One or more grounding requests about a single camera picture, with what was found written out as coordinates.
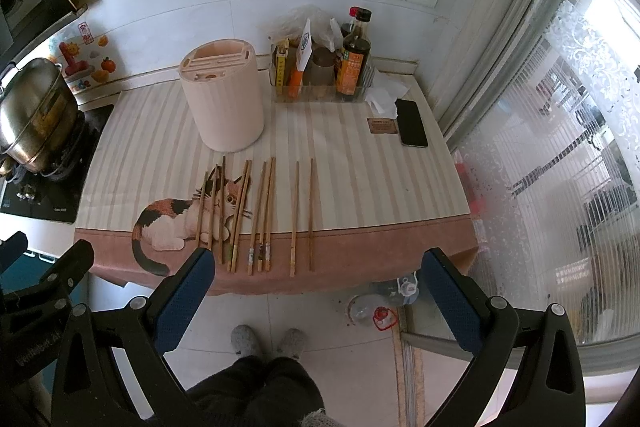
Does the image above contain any black gas stove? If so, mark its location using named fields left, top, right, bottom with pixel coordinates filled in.
left=1, top=104, right=114, bottom=223

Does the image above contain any left grey slipper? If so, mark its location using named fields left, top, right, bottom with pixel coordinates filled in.
left=230, top=325, right=262, bottom=359

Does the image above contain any grey slipper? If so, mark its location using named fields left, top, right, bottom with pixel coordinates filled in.
left=230, top=325, right=262, bottom=359
left=276, top=329, right=308, bottom=360

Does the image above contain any plastic bottle on floor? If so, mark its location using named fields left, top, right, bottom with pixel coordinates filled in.
left=346, top=272, right=419, bottom=332

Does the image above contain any right grey slipper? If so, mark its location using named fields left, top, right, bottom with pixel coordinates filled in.
left=276, top=329, right=308, bottom=360

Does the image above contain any steel steamer pot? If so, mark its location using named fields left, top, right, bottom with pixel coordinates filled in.
left=1, top=57, right=79, bottom=173

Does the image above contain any striped cat table mat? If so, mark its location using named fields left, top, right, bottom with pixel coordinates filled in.
left=75, top=80, right=477, bottom=295

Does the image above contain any black smartphone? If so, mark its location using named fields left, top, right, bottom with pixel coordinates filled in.
left=395, top=98, right=428, bottom=147

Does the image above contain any brown card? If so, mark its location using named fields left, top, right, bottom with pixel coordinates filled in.
left=367, top=118, right=398, bottom=134

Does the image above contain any beige utensil holder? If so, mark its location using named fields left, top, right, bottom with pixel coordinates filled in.
left=178, top=39, right=265, bottom=153

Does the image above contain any white tissue paper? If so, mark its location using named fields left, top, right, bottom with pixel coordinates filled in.
left=364, top=70, right=409, bottom=119

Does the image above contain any orange packet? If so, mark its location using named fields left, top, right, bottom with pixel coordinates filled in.
left=288, top=60, right=304, bottom=100

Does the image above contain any clear condiment rack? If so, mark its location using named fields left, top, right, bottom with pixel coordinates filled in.
left=269, top=43, right=375, bottom=103

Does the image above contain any yellow box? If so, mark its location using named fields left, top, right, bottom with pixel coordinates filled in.
left=273, top=39, right=290, bottom=96

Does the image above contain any dark soy sauce bottle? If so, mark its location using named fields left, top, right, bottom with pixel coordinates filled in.
left=335, top=6, right=372, bottom=101

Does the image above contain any plastic bag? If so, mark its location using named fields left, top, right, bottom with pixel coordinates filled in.
left=264, top=4, right=344, bottom=52

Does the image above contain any fruit wall sticker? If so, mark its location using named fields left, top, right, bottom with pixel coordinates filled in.
left=48, top=20, right=124, bottom=95

